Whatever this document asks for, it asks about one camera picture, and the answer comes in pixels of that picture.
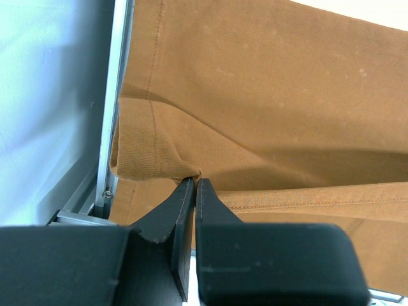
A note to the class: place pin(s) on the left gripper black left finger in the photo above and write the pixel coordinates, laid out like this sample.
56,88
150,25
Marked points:
146,263

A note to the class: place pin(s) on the aluminium table frame rail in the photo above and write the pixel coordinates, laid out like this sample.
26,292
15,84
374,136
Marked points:
92,200

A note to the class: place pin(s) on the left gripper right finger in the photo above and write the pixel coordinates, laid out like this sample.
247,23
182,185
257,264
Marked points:
246,263

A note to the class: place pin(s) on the brown trousers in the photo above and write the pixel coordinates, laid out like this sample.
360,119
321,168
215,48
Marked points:
293,113

